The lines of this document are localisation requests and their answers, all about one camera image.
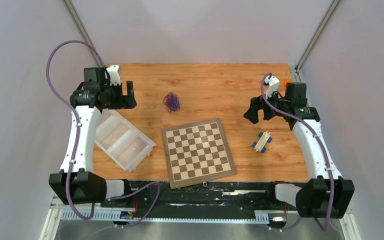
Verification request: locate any white plastic compartment tray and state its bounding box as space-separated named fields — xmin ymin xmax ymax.
xmin=94 ymin=109 xmax=157 ymax=173

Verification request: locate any orange curved plastic piece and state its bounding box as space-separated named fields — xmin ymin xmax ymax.
xmin=283 ymin=80 xmax=293 ymax=86

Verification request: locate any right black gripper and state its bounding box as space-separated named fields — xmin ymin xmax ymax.
xmin=243 ymin=87 xmax=289 ymax=124

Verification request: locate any white blue toy car chassis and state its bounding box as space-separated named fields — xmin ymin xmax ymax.
xmin=252 ymin=131 xmax=273 ymax=153

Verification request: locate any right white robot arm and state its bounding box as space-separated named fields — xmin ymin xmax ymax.
xmin=243 ymin=82 xmax=355 ymax=219

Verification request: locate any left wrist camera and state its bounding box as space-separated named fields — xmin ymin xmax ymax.
xmin=106 ymin=64 xmax=121 ymax=86

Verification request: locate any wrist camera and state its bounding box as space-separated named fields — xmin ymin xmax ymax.
xmin=106 ymin=64 xmax=121 ymax=86
xmin=264 ymin=75 xmax=280 ymax=99

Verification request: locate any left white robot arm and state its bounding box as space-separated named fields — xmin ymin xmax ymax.
xmin=48 ymin=65 xmax=137 ymax=207

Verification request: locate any purple wire bundle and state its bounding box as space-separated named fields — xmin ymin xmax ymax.
xmin=163 ymin=92 xmax=181 ymax=113

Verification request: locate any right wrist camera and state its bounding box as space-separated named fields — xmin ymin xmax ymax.
xmin=264 ymin=75 xmax=280 ymax=99

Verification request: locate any wooden chessboard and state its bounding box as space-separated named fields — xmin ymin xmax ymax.
xmin=161 ymin=118 xmax=237 ymax=189

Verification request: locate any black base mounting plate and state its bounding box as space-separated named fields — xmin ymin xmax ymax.
xmin=101 ymin=181 xmax=286 ymax=216

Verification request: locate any aluminium frame rail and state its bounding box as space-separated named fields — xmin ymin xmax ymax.
xmin=39 ymin=195 xmax=362 ymax=240

